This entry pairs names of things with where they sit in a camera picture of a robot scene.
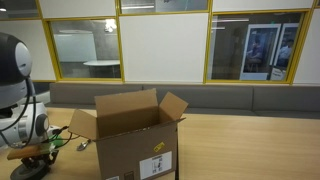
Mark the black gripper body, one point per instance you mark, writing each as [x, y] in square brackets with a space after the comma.
[40, 160]

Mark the dark masking tape roll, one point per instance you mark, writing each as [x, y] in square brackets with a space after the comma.
[20, 173]

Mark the small green object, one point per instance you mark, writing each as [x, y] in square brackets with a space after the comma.
[58, 141]

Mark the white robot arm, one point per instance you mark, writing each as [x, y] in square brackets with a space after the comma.
[16, 66]

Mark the brown cardboard shipping box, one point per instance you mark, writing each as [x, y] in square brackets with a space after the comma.
[133, 153]

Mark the round white meeting table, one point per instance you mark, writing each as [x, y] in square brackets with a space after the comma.
[101, 63]

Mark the white whiteboard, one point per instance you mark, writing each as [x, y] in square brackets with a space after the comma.
[75, 46]

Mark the yellow framed meeting room window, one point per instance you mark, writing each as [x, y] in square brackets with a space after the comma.
[100, 43]

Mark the yellow framed small transom window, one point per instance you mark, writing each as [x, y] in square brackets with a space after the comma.
[20, 10]

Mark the yellow framed wide transom window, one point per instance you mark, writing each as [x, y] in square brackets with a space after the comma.
[166, 6]

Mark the long grey bench sofa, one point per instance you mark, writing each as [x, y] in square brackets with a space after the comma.
[233, 98]

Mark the yellow framed poster window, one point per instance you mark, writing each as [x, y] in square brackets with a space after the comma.
[226, 50]

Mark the small white floor sign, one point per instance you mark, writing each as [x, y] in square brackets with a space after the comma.
[277, 74]

